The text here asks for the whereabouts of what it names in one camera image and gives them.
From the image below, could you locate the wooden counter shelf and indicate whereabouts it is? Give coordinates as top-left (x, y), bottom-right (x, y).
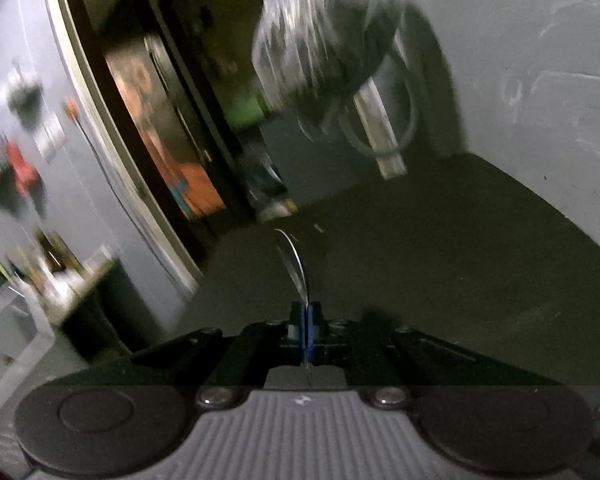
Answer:
top-left (24, 246), bottom-right (118, 327)

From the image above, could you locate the white wall switch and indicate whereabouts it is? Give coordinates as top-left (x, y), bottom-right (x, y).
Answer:
top-left (33, 113), bottom-right (66, 162)

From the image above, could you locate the butter knife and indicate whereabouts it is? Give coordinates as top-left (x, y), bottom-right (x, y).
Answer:
top-left (274, 229), bottom-right (310, 307)

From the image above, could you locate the white perforated utensil basket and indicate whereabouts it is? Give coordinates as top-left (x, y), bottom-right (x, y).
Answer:
top-left (0, 283), bottom-right (55, 411)

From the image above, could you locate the orange wall hook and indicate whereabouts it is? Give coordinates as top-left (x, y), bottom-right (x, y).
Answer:
top-left (62, 98), bottom-right (80, 122)

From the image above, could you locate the plastic bag of dark contents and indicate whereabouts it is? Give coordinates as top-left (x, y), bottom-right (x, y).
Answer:
top-left (251, 0), bottom-right (406, 127)

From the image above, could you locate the red net bag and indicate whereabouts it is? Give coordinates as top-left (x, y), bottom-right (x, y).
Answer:
top-left (5, 142), bottom-right (43, 197)

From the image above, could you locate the grey hose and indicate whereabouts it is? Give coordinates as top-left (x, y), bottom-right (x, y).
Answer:
top-left (337, 34), bottom-right (422, 158)

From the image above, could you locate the green box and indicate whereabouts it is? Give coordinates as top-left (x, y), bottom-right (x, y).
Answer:
top-left (225, 94), bottom-right (268, 130)

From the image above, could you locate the hanging grey bag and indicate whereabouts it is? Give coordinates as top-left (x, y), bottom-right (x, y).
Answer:
top-left (4, 64), bottom-right (42, 117)

